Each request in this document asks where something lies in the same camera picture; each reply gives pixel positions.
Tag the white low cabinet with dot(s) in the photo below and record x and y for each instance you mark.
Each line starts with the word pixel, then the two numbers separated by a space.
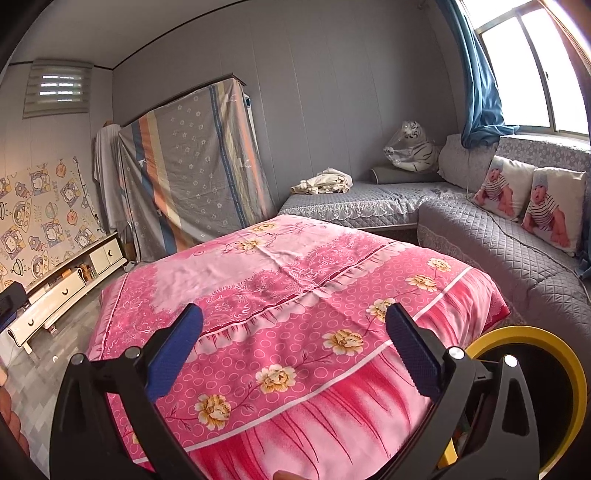
pixel 60 290

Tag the blue curtain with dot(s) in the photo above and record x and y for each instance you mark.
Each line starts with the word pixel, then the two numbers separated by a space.
pixel 480 92

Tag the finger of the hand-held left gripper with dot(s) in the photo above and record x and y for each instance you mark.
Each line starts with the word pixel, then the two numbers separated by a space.
pixel 16 295

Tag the window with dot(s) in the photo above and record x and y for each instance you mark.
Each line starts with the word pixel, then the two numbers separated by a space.
pixel 531 69

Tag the yellow bin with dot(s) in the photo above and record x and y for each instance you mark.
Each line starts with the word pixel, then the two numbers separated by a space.
pixel 554 350

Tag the grey quilted cushion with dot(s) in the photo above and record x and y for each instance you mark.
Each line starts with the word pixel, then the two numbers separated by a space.
pixel 455 161

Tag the baby print pillow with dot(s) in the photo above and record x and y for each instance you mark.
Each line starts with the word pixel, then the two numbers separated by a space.
pixel 501 184
pixel 551 207

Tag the white tiger plush toy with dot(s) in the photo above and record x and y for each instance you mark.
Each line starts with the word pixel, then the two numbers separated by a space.
pixel 415 147

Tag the white hanging cloth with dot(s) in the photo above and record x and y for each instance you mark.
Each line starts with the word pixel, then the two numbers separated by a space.
pixel 107 175

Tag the grey bolster pillow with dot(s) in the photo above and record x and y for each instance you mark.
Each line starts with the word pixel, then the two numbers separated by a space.
pixel 388 174

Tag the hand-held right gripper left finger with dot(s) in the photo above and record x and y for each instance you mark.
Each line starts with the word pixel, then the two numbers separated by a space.
pixel 178 341

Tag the grey window blind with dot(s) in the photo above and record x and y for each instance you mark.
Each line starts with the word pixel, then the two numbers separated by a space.
pixel 57 90

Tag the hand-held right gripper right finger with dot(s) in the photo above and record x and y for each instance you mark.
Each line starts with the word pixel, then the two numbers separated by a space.
pixel 413 346

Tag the grey quilted sofa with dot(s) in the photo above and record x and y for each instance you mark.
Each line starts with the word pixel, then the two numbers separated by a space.
pixel 485 258

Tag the beige crumpled cloth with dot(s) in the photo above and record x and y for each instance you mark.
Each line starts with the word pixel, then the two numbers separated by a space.
pixel 323 181

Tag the cartoon wall poster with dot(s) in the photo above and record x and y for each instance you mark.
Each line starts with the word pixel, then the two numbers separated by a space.
pixel 46 221

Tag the striped sheet over wardrobe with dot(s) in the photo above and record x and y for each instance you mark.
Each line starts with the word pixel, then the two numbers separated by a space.
pixel 198 175

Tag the pink floral blanket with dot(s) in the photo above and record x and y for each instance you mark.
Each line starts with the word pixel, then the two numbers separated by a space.
pixel 300 286

